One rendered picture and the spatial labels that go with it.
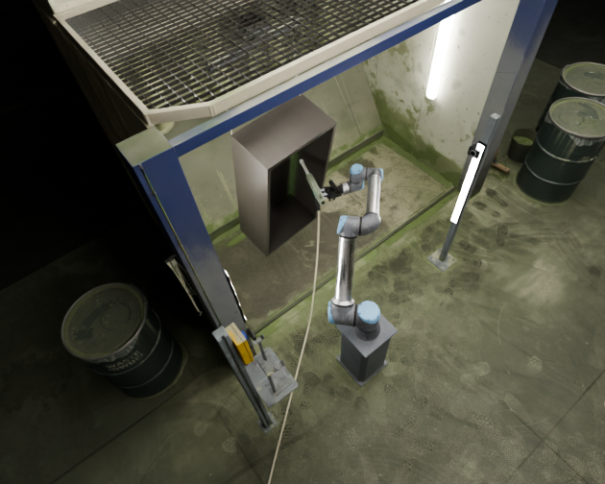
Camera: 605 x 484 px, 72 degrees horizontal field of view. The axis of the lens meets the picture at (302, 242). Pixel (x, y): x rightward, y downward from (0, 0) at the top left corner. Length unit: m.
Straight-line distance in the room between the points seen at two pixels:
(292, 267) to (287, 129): 1.63
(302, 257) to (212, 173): 1.19
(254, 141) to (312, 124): 0.40
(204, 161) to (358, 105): 1.88
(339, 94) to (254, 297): 2.38
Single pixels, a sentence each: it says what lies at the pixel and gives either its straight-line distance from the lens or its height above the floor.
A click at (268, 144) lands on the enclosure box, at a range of 2.66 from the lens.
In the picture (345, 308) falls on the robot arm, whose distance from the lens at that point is 2.75.
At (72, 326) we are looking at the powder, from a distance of 3.26.
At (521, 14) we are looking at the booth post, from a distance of 3.71.
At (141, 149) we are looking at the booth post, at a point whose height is 2.29.
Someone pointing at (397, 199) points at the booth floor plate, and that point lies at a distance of 4.52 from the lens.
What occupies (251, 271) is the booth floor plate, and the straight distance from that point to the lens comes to 4.01.
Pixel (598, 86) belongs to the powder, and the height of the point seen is 0.86.
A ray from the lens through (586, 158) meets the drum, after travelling 4.63.
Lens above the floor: 3.36
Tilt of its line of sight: 53 degrees down
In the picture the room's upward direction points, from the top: 6 degrees counter-clockwise
